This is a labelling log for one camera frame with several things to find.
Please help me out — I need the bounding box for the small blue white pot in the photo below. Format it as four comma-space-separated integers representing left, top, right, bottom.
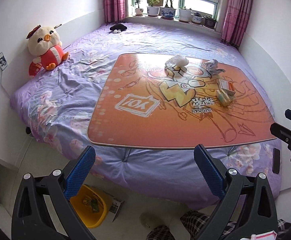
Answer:
192, 12, 203, 25

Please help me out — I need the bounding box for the wall socket sticker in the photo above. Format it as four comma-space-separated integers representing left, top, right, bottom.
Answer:
0, 52, 8, 71

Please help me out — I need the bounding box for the pink curtain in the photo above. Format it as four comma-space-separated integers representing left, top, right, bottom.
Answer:
104, 0, 126, 23
221, 0, 253, 49

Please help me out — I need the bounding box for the chick plush toy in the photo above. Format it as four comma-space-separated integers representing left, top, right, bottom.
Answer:
26, 25, 69, 77

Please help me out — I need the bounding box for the large white plant pot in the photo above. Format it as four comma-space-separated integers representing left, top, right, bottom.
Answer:
179, 7, 192, 23

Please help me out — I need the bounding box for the black plush toy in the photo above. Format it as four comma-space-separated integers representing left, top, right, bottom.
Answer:
110, 23, 127, 34

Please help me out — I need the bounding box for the orange cartoon folding table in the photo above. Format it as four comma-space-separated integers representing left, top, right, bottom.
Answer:
87, 54, 273, 150

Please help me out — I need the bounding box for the white plastic bag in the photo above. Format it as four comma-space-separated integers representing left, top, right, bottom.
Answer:
165, 54, 189, 71

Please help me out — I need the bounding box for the right pink curtain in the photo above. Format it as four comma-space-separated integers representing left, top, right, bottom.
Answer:
221, 0, 253, 49

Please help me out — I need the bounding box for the bushy plant white pot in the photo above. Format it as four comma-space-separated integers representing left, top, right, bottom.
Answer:
146, 0, 160, 17

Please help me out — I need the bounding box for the left pink curtain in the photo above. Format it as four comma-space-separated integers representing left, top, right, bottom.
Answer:
104, 0, 126, 23

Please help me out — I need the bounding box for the black plant pot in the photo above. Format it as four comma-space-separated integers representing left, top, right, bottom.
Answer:
204, 16, 217, 29

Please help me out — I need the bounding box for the small tree white pot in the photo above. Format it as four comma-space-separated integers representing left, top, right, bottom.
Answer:
133, 0, 143, 16

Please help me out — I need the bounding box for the grey paper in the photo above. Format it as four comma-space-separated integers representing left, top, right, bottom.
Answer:
203, 59, 225, 76

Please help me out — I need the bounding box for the tape roll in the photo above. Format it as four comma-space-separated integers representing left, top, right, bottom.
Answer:
216, 89, 233, 107

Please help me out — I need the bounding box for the yellow trash bin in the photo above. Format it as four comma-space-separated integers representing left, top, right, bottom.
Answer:
69, 184, 112, 229

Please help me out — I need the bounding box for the white orange medicine box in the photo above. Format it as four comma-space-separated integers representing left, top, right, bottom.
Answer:
217, 79, 235, 96

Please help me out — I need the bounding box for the plaid pajama leg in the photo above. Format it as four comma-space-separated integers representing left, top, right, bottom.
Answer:
139, 210, 291, 239

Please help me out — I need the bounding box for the blue white porcelain pot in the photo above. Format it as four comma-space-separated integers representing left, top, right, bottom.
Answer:
161, 0, 176, 20

